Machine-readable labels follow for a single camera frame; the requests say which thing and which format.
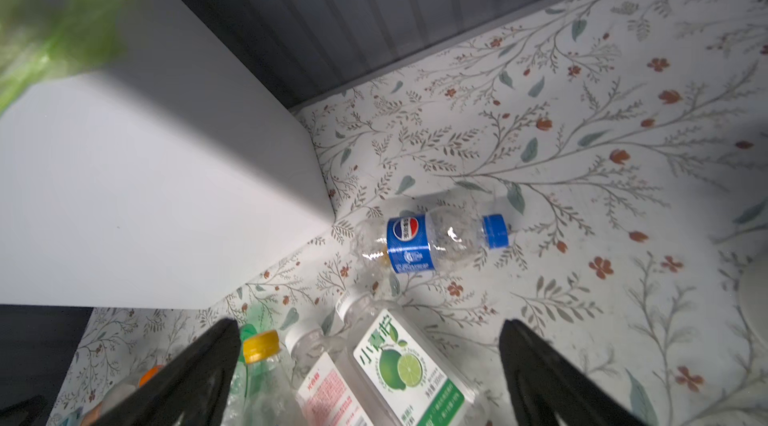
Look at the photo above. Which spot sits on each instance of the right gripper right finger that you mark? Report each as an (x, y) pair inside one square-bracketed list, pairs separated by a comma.
[(546, 389)]

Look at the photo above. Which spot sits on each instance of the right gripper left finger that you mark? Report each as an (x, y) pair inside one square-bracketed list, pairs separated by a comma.
[(191, 390)]

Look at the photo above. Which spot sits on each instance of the green Sprite bottle label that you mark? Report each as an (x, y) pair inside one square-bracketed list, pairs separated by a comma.
[(255, 318)]

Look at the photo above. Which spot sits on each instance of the Pepsi bottle near bin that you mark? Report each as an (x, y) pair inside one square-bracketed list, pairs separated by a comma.
[(443, 239)]

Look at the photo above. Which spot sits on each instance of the white waste bin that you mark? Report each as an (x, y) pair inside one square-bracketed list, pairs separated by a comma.
[(165, 178)]

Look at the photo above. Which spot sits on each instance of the green bin liner bag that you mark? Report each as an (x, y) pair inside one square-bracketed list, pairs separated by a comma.
[(60, 24)]

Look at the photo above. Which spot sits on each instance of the orange label Fanta bottle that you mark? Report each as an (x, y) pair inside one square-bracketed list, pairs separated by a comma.
[(269, 398)]

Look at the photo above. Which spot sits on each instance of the orange cap clear bottle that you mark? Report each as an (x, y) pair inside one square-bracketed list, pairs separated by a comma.
[(119, 392)]

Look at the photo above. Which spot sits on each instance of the pink label square bottle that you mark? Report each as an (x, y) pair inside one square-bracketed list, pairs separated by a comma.
[(325, 392)]

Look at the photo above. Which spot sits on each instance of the lime label square bottle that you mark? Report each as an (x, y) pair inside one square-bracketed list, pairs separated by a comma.
[(414, 381)]

